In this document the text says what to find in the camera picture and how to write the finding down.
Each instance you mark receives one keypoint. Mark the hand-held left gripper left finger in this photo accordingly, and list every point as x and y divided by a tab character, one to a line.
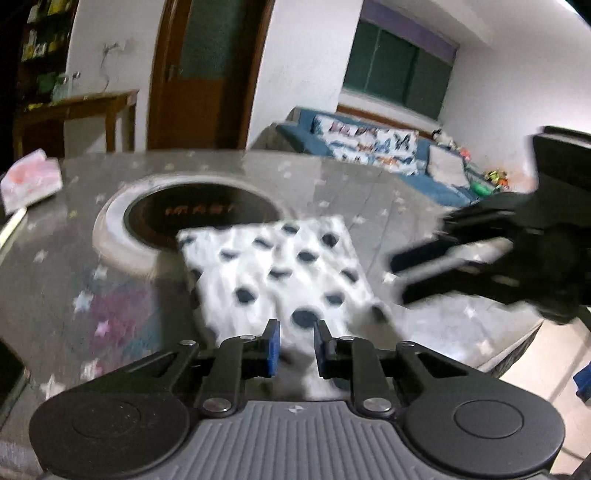
273	347

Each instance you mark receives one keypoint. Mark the small plush toy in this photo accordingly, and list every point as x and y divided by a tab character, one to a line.
441	137

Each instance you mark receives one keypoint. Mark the dark cluttered shelf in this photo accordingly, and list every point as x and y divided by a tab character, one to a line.
41	50

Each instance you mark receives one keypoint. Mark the blue sofa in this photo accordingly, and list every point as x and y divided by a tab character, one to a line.
304	134

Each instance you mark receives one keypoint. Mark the white stick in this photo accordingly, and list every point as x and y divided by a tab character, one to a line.
13	226

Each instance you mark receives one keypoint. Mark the white cushion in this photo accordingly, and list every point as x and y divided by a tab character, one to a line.
447	166

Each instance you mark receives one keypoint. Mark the pink tissue packet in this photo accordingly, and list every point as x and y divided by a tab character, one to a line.
30	177

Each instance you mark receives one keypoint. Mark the wooden side table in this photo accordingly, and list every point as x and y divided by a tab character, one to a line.
83	104

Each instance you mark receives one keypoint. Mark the dark flat phone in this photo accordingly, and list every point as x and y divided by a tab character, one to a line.
10	378

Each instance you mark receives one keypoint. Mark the colourful toy pile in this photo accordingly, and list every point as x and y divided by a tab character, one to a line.
497	179

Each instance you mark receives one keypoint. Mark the grey star print tablecloth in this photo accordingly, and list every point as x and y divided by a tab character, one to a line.
69	258

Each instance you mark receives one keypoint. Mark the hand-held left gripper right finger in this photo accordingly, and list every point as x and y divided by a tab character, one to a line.
322	350

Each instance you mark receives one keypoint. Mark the brown wooden door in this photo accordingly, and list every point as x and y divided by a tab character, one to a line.
207	74

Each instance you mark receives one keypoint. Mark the round built-in hotpot cooker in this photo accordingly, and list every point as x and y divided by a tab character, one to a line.
184	212

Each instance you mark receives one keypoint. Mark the printed white blanket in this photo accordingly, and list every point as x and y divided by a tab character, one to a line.
369	143

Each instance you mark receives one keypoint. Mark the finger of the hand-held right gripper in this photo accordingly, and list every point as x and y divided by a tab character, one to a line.
443	256
443	286

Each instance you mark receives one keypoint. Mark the green toy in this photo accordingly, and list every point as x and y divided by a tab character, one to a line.
480	188

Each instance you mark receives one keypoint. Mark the white polka dot cloth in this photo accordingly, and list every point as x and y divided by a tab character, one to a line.
277	258

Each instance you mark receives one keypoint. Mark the blue cloth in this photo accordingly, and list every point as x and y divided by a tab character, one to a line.
583	383

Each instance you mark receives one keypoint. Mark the green glass window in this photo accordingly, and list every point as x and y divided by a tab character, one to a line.
397	69

